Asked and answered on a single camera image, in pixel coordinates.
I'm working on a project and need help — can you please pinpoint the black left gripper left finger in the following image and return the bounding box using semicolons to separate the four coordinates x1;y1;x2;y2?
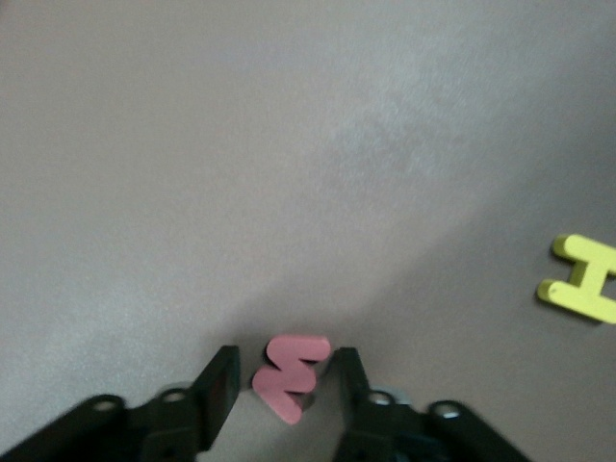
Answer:
127;345;241;462

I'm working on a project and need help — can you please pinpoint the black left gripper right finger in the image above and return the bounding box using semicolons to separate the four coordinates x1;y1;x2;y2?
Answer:
330;346;434;462

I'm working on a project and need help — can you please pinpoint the red foam letter W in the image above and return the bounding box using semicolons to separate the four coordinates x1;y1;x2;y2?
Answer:
251;335;332;425

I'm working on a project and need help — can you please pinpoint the yellow foam letter H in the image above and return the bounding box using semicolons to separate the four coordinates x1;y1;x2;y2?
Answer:
536;233;616;324

